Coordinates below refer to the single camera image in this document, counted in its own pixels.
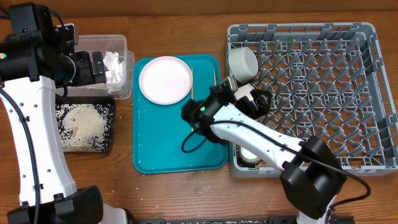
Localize white napkin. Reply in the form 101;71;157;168
96;51;125;94

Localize grey bowl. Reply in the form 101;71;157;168
228;47;258;83

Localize white rice grains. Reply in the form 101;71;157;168
55;104;115;152

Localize white cup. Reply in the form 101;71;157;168
239;147;261;164

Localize large white plate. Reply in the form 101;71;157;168
139;56;192;105

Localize small pink plate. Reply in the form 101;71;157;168
234;84;254;101

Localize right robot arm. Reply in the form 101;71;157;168
182;88;347;223

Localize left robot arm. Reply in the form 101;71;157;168
1;39;135;223

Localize clear plastic waste bin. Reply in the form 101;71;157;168
68;34;134;100

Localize grey dishwasher rack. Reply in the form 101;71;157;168
227;22;397;176

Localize black rectangular tray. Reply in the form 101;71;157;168
55;96;116;153

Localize teal serving tray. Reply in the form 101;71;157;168
132;54;228;174

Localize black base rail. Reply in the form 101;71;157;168
127;215;355;224

